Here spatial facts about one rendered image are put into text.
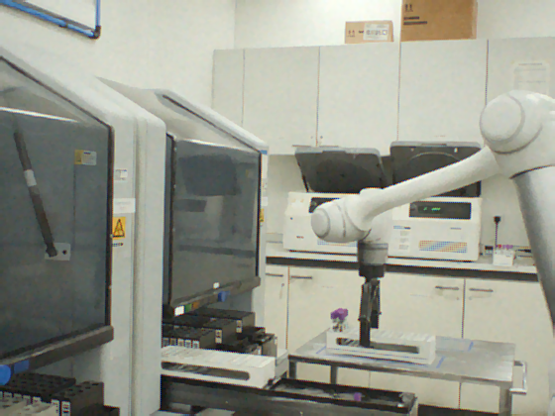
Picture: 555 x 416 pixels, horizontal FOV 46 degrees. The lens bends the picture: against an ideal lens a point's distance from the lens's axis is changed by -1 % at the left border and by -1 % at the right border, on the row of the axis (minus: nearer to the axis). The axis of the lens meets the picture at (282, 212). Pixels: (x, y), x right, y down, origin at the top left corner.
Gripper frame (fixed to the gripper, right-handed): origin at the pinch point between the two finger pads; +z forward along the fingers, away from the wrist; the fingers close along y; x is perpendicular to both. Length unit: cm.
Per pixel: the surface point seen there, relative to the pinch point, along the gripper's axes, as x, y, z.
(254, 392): 16.9, -43.3, 7.3
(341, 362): 4.9, -11.0, 6.1
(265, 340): 33.6, 3.9, 6.3
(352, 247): 56, 190, -8
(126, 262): 39, -63, -24
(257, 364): 17.6, -40.4, 1.5
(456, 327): -5, 191, 33
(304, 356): 15.6, -10.7, 5.8
